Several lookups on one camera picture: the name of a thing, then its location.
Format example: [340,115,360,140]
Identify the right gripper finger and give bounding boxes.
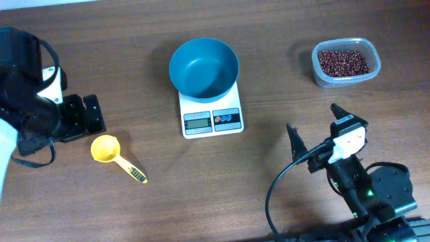
[286,123,308,161]
[330,103,349,120]

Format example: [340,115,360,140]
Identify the yellow measuring scoop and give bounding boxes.
[90,135,148,184]

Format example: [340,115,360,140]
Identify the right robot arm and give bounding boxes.
[286,104,418,241]

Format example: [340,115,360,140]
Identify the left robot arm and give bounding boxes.
[1,28,106,178]

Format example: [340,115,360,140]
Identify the white digital kitchen scale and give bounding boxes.
[179,83,245,139]

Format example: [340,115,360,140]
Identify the teal blue bowl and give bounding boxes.
[169,38,240,103]

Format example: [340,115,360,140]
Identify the clear plastic container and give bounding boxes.
[311,38,381,88]

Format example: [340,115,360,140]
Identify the red beans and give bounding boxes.
[317,50,370,77]

